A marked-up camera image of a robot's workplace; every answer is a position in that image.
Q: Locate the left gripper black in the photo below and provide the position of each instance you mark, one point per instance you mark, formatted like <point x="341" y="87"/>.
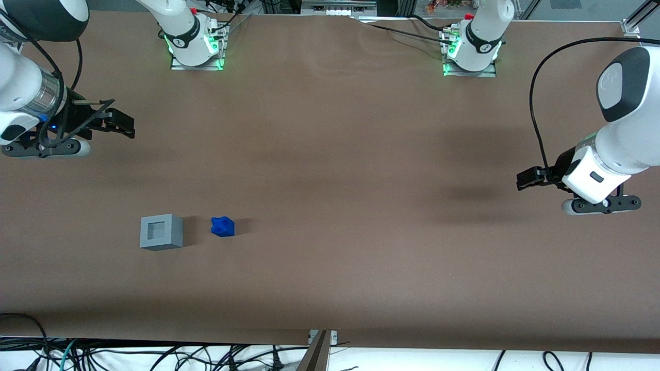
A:
<point x="558" y="170"/>

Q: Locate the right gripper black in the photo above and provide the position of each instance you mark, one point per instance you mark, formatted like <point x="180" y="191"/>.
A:
<point x="78" y="119"/>

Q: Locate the blue plastic part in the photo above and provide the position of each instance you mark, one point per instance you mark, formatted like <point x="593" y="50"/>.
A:
<point x="223" y="226"/>

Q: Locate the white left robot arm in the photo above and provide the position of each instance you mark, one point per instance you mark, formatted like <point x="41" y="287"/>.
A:
<point x="629" y="129"/>

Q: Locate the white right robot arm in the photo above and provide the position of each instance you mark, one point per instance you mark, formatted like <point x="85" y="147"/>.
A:
<point x="15" y="77"/>

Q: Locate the gray square base block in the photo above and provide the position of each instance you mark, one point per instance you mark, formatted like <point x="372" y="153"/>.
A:
<point x="175" y="234"/>

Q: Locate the brown paper table cover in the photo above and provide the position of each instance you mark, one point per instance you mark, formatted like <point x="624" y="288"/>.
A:
<point x="330" y="154"/>

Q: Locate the grey device box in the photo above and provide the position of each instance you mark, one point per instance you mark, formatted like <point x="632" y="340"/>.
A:
<point x="337" y="7"/>

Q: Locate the aluminium profile beam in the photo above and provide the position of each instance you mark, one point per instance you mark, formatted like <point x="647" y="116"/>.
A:
<point x="315" y="355"/>

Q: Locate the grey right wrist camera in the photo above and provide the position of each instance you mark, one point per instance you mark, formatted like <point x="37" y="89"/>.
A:
<point x="62" y="148"/>

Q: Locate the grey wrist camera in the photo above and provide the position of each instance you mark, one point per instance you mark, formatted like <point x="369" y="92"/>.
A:
<point x="603" y="204"/>
<point x="62" y="148"/>

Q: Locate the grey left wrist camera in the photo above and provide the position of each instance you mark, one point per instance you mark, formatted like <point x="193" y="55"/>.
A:
<point x="603" y="204"/>

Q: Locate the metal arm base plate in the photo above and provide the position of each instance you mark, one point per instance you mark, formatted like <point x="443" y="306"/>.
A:
<point x="472" y="73"/>
<point x="198" y="66"/>

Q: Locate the aluminium frame corner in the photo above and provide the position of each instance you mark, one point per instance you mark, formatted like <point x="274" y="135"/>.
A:
<point x="631" y="27"/>

